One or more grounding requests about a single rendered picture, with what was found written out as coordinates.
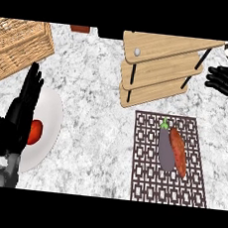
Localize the wooden tiered shelf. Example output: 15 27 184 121
115 31 226 118

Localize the black appliance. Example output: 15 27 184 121
96 28 125 42

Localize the wicker basket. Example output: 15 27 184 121
0 17 58 93

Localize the white plate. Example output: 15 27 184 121
17 84 66 177

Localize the purple eggplant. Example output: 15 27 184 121
154 116 181 173

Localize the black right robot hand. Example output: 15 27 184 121
201 64 228 110

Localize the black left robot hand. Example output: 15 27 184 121
0 58 47 161

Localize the red tomato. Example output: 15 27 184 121
26 118 45 147

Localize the brown patterned placemat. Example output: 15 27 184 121
125 109 217 209

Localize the reddish brown block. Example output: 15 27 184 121
69 25 91 35

